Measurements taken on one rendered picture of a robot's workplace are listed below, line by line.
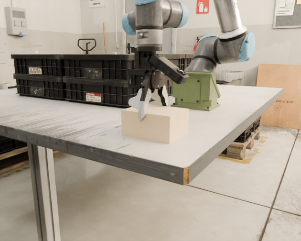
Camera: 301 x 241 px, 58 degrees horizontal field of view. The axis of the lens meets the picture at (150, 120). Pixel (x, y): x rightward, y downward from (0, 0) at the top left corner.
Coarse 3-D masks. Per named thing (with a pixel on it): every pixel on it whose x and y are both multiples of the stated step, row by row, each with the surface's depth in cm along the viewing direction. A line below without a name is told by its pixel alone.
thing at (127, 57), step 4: (64, 56) 129; (68, 56) 128; (72, 56) 127; (76, 56) 126; (80, 56) 124; (84, 56) 123; (88, 56) 122; (92, 56) 121; (96, 56) 120; (100, 56) 118; (104, 56) 117; (108, 56) 116; (112, 56) 115; (116, 56) 114; (120, 56) 113; (124, 56) 112; (128, 56) 112; (132, 56) 115
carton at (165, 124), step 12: (132, 108) 81; (156, 108) 81; (168, 108) 81; (180, 108) 81; (132, 120) 78; (144, 120) 75; (156, 120) 73; (168, 120) 71; (180, 120) 77; (132, 132) 78; (144, 132) 76; (156, 132) 74; (168, 132) 72; (180, 132) 78
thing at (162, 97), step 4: (164, 88) 82; (156, 92) 84; (160, 92) 81; (164, 92) 82; (152, 96) 86; (156, 96) 85; (160, 96) 83; (164, 96) 82; (160, 100) 86; (164, 100) 83; (164, 104) 84
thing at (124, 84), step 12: (72, 84) 132; (84, 84) 128; (96, 84) 123; (108, 84) 119; (120, 84) 116; (72, 96) 134; (84, 96) 130; (108, 96) 122; (120, 96) 119; (132, 96) 120
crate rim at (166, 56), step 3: (114, 54) 152; (117, 54) 152; (120, 54) 170; (123, 54) 172; (126, 54) 175; (129, 54) 178; (132, 54) 178; (162, 54) 167; (165, 54) 166; (168, 54) 166; (171, 54) 165; (174, 54) 163; (177, 54) 152; (180, 54) 155; (183, 54) 159; (165, 57) 140; (168, 57) 143; (171, 57) 145; (174, 57) 149; (177, 57) 152; (180, 57) 155; (183, 57) 159
